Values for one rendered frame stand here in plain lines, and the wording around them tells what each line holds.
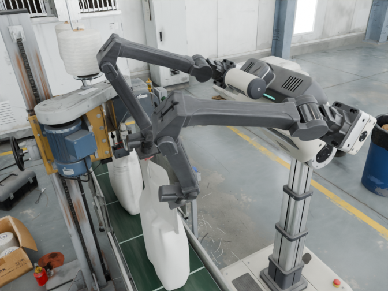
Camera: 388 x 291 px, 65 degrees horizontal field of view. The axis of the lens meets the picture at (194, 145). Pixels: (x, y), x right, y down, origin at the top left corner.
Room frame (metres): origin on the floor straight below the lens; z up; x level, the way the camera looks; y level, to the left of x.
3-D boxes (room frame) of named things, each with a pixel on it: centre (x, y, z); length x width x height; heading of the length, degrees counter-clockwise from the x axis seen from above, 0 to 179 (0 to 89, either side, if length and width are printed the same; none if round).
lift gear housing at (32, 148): (1.32, 0.80, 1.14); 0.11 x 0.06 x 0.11; 26
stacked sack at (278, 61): (4.60, -1.32, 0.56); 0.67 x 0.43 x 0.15; 26
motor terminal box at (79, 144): (1.13, 0.47, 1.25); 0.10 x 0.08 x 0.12; 141
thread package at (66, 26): (1.50, 0.54, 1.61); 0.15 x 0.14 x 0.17; 26
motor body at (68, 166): (1.19, 0.56, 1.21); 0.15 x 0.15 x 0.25
